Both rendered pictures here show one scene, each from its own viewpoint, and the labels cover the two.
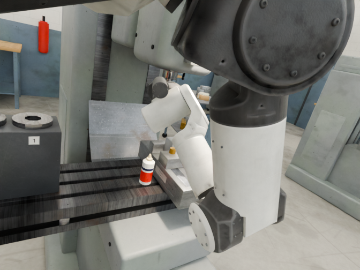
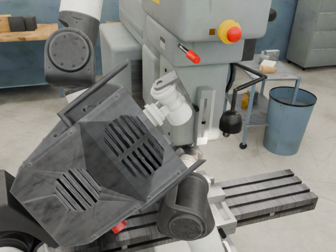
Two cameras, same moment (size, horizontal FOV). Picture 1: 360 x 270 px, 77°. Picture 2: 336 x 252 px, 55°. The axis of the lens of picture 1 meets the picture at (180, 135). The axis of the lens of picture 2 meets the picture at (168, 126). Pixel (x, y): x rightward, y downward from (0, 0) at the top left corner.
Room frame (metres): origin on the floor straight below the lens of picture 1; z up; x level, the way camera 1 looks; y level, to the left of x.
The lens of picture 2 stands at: (-0.33, -0.17, 1.96)
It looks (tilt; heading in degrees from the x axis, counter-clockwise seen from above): 30 degrees down; 17
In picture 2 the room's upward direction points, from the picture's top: 2 degrees clockwise
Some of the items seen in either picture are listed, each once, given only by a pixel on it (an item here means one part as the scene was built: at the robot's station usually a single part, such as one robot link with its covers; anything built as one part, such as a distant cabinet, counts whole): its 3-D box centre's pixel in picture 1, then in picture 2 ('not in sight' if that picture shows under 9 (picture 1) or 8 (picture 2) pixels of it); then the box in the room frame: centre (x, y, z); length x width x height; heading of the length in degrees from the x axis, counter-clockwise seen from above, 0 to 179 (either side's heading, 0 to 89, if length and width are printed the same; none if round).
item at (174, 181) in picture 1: (175, 163); (203, 198); (0.75, -0.01, 0.98); 0.35 x 0.15 x 0.11; 35
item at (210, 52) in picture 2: not in sight; (191, 36); (0.77, 0.10, 1.68); 0.34 x 0.24 x 0.10; 35
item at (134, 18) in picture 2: not in sight; (155, 16); (1.14, 0.36, 1.66); 0.80 x 0.23 x 0.20; 35
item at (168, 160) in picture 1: (181, 158); (206, 196); (0.73, -0.02, 1.01); 0.15 x 0.06 x 0.04; 125
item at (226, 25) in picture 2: not in sight; (229, 31); (0.54, -0.06, 1.76); 0.06 x 0.02 x 0.06; 125
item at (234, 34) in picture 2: not in sight; (233, 34); (0.52, -0.07, 1.76); 0.04 x 0.03 x 0.04; 125
